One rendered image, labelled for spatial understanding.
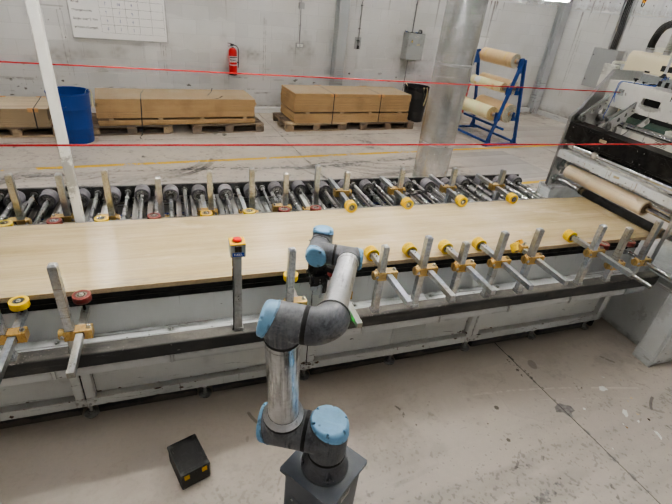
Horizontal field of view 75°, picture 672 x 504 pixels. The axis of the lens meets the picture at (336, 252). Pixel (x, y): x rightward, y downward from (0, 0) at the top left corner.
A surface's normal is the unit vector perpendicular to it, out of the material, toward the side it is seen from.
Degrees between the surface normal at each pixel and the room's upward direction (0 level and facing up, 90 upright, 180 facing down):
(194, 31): 90
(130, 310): 90
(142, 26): 90
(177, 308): 90
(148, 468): 0
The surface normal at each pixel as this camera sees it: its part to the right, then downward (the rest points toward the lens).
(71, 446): 0.10, -0.86
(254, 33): 0.40, 0.50
